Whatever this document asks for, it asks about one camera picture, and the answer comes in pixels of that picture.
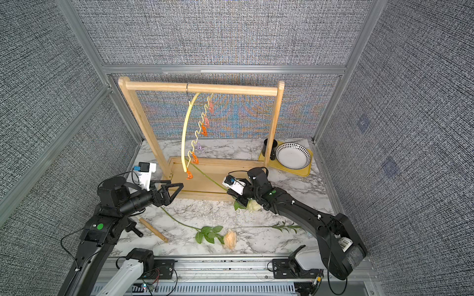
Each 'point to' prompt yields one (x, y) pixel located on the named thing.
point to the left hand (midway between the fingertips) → (179, 183)
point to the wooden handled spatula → (162, 237)
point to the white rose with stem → (252, 205)
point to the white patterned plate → (293, 156)
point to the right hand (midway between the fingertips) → (229, 185)
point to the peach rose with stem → (229, 239)
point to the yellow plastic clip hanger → (193, 150)
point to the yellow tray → (305, 171)
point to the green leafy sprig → (286, 227)
